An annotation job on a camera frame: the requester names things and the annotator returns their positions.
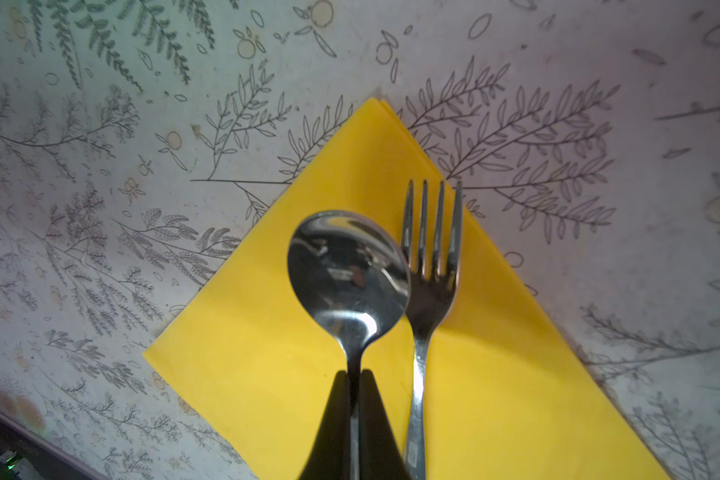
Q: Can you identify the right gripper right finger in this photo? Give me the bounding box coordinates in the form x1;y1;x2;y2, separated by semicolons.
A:
358;369;410;480

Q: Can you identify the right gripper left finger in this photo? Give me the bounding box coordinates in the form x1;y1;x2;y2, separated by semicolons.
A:
299;371;351;480

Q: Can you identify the silver fork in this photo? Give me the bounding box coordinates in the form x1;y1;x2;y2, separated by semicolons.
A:
400;180;463;479

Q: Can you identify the silver spoon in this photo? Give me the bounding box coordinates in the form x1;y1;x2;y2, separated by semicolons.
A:
287;210;410;479

